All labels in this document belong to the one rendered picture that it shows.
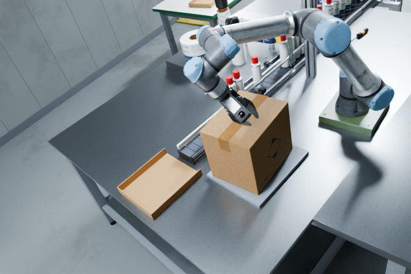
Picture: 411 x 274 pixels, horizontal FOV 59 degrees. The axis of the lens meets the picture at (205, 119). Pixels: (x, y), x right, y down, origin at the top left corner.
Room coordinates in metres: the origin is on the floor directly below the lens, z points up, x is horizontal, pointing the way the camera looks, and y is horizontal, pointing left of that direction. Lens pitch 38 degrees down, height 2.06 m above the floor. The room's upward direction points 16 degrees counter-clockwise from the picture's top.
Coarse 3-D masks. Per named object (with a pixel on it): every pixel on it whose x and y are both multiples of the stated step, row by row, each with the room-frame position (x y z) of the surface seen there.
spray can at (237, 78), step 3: (234, 72) 1.54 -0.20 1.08; (237, 72) 1.53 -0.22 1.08; (234, 75) 1.54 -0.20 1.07; (237, 75) 1.53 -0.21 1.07; (234, 78) 1.54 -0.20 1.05; (237, 78) 1.53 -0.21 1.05; (240, 78) 1.53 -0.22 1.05; (234, 81) 1.53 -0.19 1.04; (237, 81) 1.52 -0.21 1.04; (240, 81) 1.52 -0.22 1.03; (237, 84) 1.52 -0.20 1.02; (240, 84) 1.52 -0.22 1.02; (243, 84) 1.54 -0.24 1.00; (237, 87) 1.52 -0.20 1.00; (240, 87) 1.52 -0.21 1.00; (243, 87) 1.53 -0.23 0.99; (237, 90) 1.53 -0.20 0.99; (243, 90) 1.53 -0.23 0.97
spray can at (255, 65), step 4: (252, 56) 1.64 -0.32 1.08; (256, 56) 1.63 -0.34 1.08; (252, 60) 1.63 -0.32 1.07; (256, 60) 1.62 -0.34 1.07; (252, 64) 1.63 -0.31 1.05; (256, 64) 1.62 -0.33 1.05; (260, 64) 1.62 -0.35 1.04; (252, 68) 1.63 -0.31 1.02; (256, 68) 1.61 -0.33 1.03; (260, 68) 1.62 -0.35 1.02; (252, 72) 1.63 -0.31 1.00; (256, 72) 1.61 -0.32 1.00; (260, 72) 1.61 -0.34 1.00; (256, 76) 1.61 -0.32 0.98; (260, 76) 1.61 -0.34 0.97; (256, 80) 1.61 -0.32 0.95; (260, 84) 1.61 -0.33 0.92
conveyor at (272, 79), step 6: (354, 12) 2.18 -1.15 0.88; (300, 60) 1.80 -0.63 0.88; (276, 72) 1.74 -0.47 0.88; (282, 72) 1.73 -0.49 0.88; (270, 78) 1.70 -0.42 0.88; (276, 78) 1.68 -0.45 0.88; (264, 84) 1.66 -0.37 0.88; (270, 84) 1.64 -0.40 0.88; (198, 138) 1.37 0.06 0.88; (192, 144) 1.34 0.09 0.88; (198, 144) 1.33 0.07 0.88; (180, 150) 1.32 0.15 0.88; (186, 150) 1.31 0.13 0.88; (192, 150) 1.30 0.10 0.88
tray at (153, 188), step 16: (160, 160) 1.34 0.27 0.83; (176, 160) 1.31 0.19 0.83; (144, 176) 1.26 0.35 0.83; (160, 176) 1.24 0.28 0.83; (176, 176) 1.21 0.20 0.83; (192, 176) 1.15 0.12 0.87; (128, 192) 1.19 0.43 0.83; (144, 192) 1.16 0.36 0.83; (160, 192) 1.14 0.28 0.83; (176, 192) 1.08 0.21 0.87; (144, 208) 1.07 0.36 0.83; (160, 208) 1.03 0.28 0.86
